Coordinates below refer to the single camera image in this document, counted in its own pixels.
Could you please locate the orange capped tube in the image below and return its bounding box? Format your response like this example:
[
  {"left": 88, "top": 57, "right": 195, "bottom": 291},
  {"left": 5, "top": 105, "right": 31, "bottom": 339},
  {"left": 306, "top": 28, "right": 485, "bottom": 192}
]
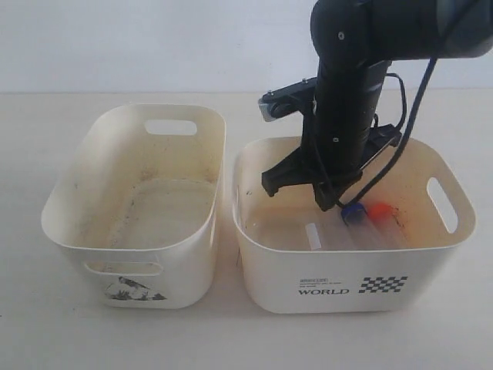
[{"left": 367, "top": 203, "right": 407, "bottom": 250}]

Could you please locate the black cable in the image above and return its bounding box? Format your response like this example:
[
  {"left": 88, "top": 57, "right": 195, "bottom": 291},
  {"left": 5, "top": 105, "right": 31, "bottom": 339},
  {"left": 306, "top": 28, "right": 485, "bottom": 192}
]
[{"left": 333, "top": 0, "right": 478, "bottom": 211}]

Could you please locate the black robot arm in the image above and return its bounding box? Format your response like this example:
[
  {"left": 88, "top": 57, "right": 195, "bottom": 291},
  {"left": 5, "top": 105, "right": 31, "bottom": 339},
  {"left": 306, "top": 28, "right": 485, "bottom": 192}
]
[{"left": 258, "top": 1, "right": 492, "bottom": 210}]

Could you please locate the blue capped tube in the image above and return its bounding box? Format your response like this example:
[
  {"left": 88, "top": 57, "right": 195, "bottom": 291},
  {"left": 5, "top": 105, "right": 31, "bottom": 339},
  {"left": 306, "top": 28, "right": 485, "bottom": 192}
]
[{"left": 340, "top": 203, "right": 377, "bottom": 251}]

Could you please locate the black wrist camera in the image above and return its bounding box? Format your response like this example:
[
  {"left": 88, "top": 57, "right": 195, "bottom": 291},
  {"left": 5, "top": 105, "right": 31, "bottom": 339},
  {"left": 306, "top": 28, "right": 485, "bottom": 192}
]
[{"left": 258, "top": 77, "right": 317, "bottom": 122}]

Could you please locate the white plastic bin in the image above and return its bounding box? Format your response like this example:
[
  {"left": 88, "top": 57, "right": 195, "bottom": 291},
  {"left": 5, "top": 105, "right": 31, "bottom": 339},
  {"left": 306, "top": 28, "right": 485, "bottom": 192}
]
[{"left": 41, "top": 103, "right": 226, "bottom": 309}]

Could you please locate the white WORLD bin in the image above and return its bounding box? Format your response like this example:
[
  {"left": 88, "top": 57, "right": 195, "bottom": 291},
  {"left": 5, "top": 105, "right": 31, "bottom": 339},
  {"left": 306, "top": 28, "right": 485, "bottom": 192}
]
[{"left": 232, "top": 137, "right": 475, "bottom": 314}]

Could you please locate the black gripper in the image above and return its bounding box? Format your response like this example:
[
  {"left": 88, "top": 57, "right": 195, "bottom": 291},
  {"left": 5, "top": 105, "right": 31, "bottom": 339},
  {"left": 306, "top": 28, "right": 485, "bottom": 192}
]
[{"left": 261, "top": 61, "right": 403, "bottom": 211}]

